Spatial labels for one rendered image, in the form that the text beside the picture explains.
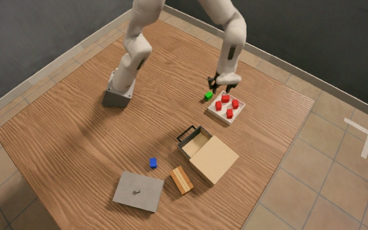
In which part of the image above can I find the light wooden cabinet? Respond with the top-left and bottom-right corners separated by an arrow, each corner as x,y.
177,126 -> 239,187

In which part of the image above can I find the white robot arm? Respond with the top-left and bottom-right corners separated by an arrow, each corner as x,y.
112,0 -> 246,92

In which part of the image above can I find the red block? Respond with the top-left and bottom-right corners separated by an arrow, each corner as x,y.
221,95 -> 230,103
226,109 -> 233,119
215,101 -> 222,111
231,100 -> 239,109

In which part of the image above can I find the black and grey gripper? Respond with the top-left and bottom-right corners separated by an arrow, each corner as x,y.
207,71 -> 237,95

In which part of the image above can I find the grey lid with small knob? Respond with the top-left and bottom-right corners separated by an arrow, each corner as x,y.
113,171 -> 164,212

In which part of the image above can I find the blue block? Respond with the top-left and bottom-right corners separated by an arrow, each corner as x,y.
150,158 -> 157,168

